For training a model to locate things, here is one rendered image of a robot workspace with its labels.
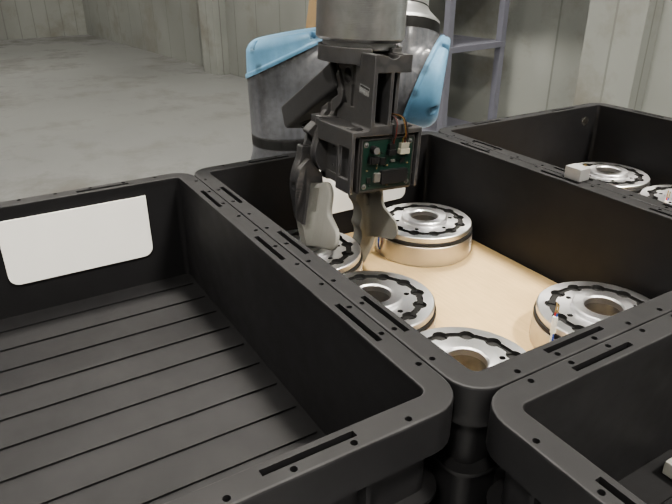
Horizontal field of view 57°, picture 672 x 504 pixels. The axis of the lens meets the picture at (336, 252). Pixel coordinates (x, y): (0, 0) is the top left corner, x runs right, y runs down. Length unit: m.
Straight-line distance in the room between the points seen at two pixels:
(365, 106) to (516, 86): 3.51
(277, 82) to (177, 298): 0.34
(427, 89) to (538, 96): 3.14
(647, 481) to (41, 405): 0.40
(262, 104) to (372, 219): 0.28
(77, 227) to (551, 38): 3.45
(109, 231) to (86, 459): 0.23
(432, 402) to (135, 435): 0.22
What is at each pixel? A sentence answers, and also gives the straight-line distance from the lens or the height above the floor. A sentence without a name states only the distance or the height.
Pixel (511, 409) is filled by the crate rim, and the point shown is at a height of 0.93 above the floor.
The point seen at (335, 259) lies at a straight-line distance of 0.58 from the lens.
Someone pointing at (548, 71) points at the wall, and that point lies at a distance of 3.87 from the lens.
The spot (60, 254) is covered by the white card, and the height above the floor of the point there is 0.88.
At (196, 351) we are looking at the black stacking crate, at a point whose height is 0.83.
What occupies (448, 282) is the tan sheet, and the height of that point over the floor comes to 0.83.
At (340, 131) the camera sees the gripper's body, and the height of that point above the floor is 0.99.
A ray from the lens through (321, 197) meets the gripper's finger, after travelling 0.57.
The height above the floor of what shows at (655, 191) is 0.86.
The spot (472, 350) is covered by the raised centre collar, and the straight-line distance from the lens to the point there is 0.45.
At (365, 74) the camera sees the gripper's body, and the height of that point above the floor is 1.03.
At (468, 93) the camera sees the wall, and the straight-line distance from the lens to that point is 4.25.
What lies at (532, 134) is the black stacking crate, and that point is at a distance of 0.87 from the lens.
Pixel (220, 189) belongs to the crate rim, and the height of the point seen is 0.93.
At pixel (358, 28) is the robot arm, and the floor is 1.07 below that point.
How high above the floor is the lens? 1.12
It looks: 26 degrees down
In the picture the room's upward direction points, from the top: straight up
